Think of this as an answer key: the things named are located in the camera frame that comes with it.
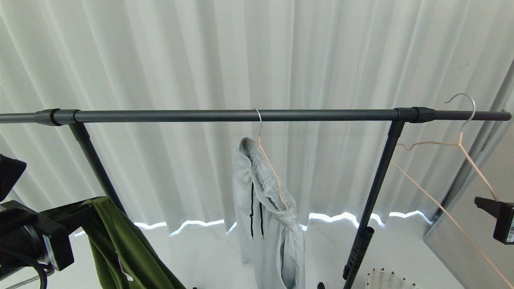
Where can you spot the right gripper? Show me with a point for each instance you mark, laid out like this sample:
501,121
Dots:
506,224

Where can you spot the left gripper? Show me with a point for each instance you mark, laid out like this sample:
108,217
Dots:
56,245

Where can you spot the green long-sleeved shirt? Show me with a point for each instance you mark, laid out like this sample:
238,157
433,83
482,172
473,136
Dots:
128,249

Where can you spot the pink clothes hanger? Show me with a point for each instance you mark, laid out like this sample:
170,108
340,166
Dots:
260,141
460,139

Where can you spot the pale grey shorts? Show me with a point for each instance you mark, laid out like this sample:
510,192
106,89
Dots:
273,249

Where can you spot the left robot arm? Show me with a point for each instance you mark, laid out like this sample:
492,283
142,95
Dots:
48,272

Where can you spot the white laundry basket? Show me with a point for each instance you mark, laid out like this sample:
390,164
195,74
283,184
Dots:
385,281

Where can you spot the black clothes rack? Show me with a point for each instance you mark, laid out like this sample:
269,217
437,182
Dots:
200,115

